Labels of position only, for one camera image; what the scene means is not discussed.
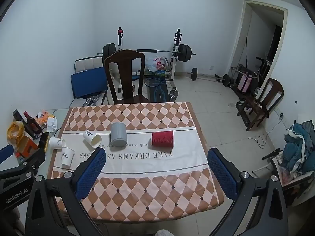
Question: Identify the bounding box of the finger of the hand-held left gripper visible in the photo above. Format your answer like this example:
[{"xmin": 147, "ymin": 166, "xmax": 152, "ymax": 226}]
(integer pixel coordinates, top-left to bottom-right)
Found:
[
  {"xmin": 18, "ymin": 149, "xmax": 46, "ymax": 176},
  {"xmin": 0, "ymin": 144, "xmax": 14, "ymax": 164}
]

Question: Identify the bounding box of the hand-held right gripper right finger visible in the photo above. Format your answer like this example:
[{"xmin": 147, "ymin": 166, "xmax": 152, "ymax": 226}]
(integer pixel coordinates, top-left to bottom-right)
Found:
[{"xmin": 207, "ymin": 147, "xmax": 289, "ymax": 236}]

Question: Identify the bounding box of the red ribbed paper cup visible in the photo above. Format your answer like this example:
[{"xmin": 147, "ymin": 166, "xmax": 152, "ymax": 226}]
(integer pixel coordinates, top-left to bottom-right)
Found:
[{"xmin": 151, "ymin": 130, "xmax": 174, "ymax": 149}]

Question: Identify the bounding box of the grey cup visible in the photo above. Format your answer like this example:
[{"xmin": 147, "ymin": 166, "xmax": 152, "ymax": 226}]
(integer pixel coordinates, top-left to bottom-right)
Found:
[{"xmin": 110, "ymin": 122, "xmax": 128, "ymax": 147}]

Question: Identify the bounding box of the yellow plastic bag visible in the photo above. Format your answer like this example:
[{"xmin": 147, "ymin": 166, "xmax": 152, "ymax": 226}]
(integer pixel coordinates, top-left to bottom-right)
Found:
[{"xmin": 7, "ymin": 121, "xmax": 25, "ymax": 151}]

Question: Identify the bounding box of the checked tablecloth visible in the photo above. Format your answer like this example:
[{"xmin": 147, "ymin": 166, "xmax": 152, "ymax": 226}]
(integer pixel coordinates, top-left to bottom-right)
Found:
[{"xmin": 47, "ymin": 101, "xmax": 225, "ymax": 222}]

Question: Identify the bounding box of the black exercise mat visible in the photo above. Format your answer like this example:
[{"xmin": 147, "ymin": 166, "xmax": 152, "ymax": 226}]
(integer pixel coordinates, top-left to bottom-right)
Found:
[{"xmin": 148, "ymin": 86, "xmax": 173, "ymax": 103}]

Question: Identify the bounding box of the crumpled white paper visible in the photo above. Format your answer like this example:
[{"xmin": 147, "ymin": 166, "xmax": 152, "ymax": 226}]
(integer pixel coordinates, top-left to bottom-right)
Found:
[{"xmin": 47, "ymin": 117, "xmax": 58, "ymax": 131}]

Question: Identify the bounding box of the black floor barbell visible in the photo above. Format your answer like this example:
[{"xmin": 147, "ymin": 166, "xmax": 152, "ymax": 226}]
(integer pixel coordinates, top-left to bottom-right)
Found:
[{"xmin": 191, "ymin": 67, "xmax": 235, "ymax": 87}]

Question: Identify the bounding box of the dark wooden chair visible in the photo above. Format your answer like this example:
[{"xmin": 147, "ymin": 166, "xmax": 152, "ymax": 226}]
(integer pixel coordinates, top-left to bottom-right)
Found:
[
  {"xmin": 237, "ymin": 78, "xmax": 284, "ymax": 131},
  {"xmin": 104, "ymin": 50, "xmax": 150, "ymax": 104}
]

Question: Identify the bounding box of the white weight bench rack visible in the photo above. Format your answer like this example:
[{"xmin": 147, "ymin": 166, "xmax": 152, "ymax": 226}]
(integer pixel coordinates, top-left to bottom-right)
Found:
[{"xmin": 116, "ymin": 27, "xmax": 184, "ymax": 96}]

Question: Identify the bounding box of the orange box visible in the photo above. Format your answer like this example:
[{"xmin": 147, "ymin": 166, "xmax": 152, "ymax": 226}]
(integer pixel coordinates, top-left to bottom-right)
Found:
[{"xmin": 16, "ymin": 136, "xmax": 39, "ymax": 158}]

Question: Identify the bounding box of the white paper cup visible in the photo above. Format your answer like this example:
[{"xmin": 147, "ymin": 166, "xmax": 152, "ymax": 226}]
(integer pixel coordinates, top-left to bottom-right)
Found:
[
  {"xmin": 83, "ymin": 130, "xmax": 102, "ymax": 149},
  {"xmin": 61, "ymin": 147, "xmax": 75, "ymax": 167},
  {"xmin": 49, "ymin": 137, "xmax": 66, "ymax": 149}
]

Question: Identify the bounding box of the blue badminton racket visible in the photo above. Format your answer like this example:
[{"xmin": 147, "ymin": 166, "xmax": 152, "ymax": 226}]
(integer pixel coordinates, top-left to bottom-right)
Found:
[{"xmin": 144, "ymin": 78, "xmax": 174, "ymax": 88}]

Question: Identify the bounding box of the pile of clothes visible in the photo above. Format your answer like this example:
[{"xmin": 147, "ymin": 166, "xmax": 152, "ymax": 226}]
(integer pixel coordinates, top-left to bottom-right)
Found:
[{"xmin": 281, "ymin": 120, "xmax": 315, "ymax": 176}]

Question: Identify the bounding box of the orange snack packet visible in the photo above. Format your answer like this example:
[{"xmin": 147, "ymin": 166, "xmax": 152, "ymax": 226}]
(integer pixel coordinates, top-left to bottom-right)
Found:
[{"xmin": 36, "ymin": 110, "xmax": 55, "ymax": 124}]

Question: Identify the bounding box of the white plastic bag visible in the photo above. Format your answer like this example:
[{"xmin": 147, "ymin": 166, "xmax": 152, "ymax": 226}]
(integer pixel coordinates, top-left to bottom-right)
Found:
[{"xmin": 145, "ymin": 56, "xmax": 169, "ymax": 72}]

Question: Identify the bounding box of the dark wine bottle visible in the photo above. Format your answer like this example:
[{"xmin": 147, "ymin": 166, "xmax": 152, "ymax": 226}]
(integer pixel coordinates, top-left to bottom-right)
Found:
[{"xmin": 23, "ymin": 111, "xmax": 42, "ymax": 131}]

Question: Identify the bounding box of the black floor cable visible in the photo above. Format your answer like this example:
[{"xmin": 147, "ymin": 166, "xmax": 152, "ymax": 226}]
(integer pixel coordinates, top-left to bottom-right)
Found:
[{"xmin": 248, "ymin": 114, "xmax": 283, "ymax": 149}]

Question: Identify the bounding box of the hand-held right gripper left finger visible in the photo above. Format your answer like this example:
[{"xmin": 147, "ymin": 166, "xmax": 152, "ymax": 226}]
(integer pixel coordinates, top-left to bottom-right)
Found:
[{"xmin": 25, "ymin": 147, "xmax": 107, "ymax": 236}]

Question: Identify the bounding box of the blue folding chair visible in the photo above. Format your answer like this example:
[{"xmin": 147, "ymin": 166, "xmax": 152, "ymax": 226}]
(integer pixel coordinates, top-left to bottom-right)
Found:
[{"xmin": 71, "ymin": 66, "xmax": 109, "ymax": 101}]

